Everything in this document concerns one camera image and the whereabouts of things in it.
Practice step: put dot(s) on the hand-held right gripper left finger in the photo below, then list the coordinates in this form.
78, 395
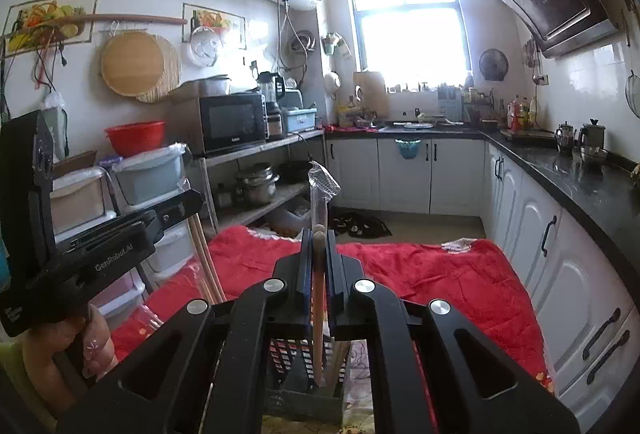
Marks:
305, 299

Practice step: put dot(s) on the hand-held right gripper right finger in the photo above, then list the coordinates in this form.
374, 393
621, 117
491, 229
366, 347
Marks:
334, 304

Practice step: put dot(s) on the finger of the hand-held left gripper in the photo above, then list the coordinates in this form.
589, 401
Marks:
172, 209

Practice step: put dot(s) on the wooden chopstick pair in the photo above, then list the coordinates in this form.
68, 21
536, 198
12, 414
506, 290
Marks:
207, 264
319, 314

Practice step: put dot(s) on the dark green utensil basket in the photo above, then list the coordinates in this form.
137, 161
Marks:
300, 406

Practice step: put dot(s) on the person's left hand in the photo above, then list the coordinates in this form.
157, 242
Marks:
96, 345

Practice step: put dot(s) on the red plastic basin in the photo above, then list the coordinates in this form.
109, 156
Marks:
135, 138

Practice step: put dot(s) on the dark floor cloth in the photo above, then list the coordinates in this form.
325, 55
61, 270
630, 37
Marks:
360, 225

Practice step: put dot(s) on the steel pot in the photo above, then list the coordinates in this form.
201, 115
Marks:
257, 189

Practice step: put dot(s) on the black microwave oven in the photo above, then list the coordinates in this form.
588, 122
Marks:
235, 121

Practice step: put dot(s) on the metal shelf table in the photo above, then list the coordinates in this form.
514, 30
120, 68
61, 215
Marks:
260, 146

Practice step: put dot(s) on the red floral blanket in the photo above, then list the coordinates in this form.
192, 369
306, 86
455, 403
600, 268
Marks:
450, 289

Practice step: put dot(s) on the round woven mat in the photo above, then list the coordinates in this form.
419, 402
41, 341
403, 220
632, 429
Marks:
171, 74

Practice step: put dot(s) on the black blender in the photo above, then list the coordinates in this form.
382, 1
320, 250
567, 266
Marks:
274, 118

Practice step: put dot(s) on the round bamboo board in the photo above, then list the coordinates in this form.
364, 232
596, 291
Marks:
132, 63

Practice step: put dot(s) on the blue-grey plastic box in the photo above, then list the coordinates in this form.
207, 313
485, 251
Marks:
300, 121

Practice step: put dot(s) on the white plastic hanging cover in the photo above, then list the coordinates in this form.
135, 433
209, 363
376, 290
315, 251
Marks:
205, 48

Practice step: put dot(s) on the blue hanging bin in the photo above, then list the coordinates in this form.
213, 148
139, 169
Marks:
407, 151

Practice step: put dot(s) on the long wooden rolling pin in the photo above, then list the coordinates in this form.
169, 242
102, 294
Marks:
130, 17

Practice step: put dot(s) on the white base cabinets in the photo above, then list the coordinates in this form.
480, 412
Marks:
520, 224

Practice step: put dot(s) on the white round hanging container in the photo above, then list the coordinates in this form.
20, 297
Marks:
332, 83

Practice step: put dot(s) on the cream cutting board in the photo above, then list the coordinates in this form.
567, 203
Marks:
370, 88

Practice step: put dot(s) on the blue knife block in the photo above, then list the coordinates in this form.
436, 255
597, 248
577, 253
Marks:
450, 106

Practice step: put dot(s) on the cluster of condiment bottles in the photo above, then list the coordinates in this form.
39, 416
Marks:
520, 116

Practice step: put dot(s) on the black countertop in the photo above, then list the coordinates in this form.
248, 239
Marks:
575, 174

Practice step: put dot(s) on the kitchen window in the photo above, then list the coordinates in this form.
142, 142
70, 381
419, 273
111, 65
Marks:
410, 38

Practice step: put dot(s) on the steel teapot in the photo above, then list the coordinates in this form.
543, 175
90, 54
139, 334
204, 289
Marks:
566, 141

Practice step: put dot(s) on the dark kettle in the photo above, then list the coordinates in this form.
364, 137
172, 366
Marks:
592, 138

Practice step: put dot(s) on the small hanging kitchen tools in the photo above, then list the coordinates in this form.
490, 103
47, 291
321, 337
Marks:
531, 56

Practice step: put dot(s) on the small fruit wall poster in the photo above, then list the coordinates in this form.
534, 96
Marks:
215, 18

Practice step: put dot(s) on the large fruit wall poster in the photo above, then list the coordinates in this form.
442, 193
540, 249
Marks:
45, 13

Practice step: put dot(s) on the round black wall fan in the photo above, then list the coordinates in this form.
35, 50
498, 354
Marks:
493, 64

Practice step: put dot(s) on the white wall socket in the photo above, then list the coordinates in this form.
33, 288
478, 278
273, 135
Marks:
541, 79

